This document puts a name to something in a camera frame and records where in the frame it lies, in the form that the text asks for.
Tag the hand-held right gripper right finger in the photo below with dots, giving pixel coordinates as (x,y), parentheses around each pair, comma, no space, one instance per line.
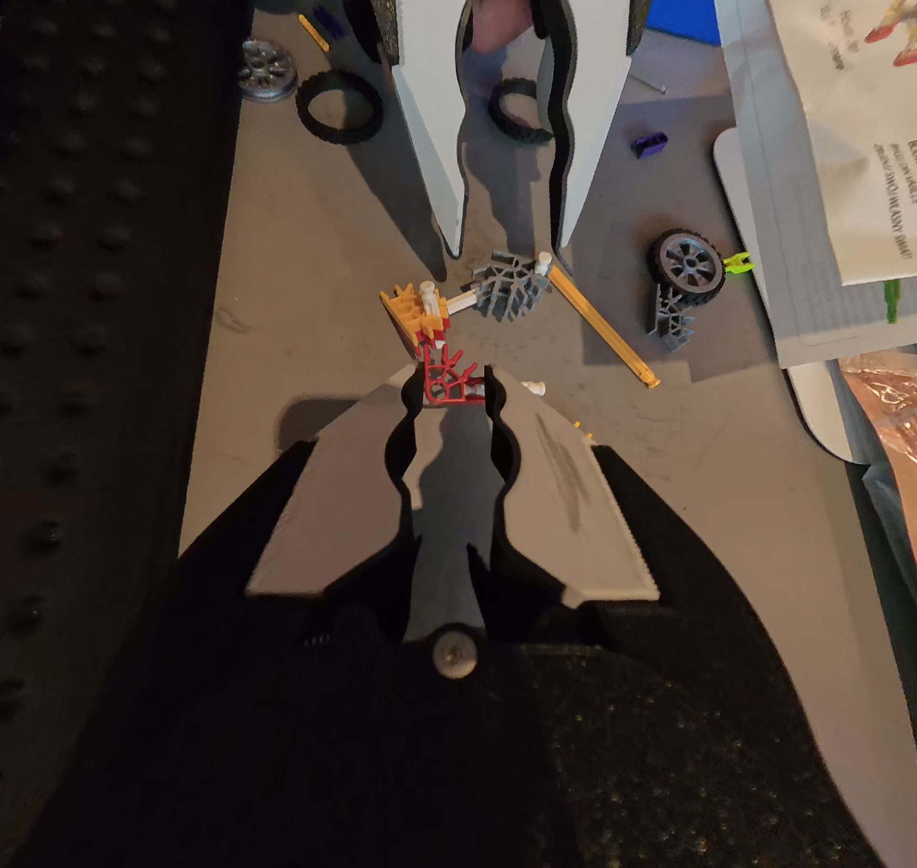
(566,524)

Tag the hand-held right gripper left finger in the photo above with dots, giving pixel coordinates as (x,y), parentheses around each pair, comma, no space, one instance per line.
(337,510)

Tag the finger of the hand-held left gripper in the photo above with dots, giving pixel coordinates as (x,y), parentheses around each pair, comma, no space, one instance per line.
(426,58)
(598,58)

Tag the red plastic connector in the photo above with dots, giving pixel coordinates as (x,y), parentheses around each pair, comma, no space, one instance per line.
(444,384)

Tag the person's left hand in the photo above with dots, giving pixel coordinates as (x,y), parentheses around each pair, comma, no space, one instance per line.
(501,22)

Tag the small grey pin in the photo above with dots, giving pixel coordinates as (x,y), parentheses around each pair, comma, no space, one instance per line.
(648,84)

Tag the short yellow rod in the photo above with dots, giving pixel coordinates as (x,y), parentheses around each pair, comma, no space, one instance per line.
(313,32)

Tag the purple connector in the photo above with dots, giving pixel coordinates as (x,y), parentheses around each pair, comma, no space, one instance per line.
(650,144)

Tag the black rubber tyre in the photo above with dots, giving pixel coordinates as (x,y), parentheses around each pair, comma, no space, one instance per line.
(519,140)
(301,108)

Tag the silver wheel hub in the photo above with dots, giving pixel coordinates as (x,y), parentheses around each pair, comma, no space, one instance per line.
(266,69)

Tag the long yellow rod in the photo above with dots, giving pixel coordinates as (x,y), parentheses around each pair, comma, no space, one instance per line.
(605,330)

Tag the orange plastic connector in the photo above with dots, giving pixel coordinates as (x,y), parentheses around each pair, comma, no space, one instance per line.
(405,309)

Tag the toy wheel with black tyre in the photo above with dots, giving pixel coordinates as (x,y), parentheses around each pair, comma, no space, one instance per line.
(688,266)

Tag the lime green clip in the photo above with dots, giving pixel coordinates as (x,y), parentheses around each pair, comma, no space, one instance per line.
(738,262)

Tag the toy instruction booklet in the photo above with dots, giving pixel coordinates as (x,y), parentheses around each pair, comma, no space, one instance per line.
(860,130)

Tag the printed toy packaging bag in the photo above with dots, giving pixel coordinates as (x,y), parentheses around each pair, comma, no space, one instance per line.
(885,395)

